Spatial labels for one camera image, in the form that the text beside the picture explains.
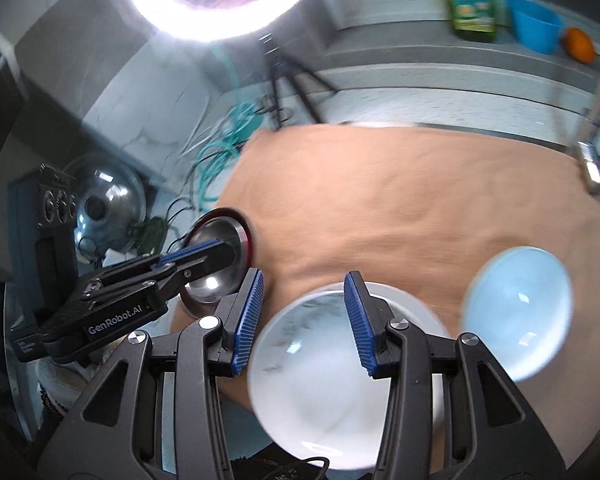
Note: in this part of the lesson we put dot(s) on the green dish soap bottle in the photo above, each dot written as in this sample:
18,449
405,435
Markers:
470,0

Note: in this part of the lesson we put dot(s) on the chrome faucet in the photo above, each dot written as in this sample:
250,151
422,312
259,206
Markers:
587,160

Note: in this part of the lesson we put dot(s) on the white bowl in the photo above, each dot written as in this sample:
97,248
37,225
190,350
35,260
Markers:
305,385

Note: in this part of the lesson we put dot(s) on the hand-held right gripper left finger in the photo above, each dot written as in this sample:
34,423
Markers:
247,325

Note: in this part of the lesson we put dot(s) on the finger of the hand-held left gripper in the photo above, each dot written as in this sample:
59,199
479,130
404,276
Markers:
210,265
190,252

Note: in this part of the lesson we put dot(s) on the black tripod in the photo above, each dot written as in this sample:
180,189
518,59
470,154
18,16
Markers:
280,75

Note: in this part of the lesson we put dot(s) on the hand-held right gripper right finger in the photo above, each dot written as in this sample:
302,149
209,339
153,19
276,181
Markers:
360,325

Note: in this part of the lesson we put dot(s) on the red steel-lined bowl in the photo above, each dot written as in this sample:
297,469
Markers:
212,287

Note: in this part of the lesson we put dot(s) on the large steel bowl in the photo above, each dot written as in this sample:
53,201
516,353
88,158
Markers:
115,195

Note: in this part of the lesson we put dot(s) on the blue plastic container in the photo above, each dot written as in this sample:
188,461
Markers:
535,25

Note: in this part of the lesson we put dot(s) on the pale green bowl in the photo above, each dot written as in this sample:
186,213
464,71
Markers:
520,310

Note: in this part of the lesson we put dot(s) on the orange fruit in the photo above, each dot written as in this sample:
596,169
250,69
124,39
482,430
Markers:
579,46

